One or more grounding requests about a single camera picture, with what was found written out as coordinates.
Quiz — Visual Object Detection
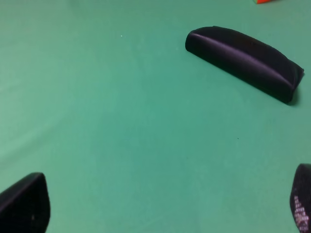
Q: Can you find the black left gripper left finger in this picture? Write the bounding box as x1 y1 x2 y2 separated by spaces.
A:
0 172 51 233

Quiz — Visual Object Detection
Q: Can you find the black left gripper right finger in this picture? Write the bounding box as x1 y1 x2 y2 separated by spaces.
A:
290 164 311 233

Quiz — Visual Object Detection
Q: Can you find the black glasses case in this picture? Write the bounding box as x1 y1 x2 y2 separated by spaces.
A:
185 26 304 104

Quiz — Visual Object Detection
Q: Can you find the multicoloured puzzle cube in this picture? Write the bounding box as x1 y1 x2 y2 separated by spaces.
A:
253 0 274 4

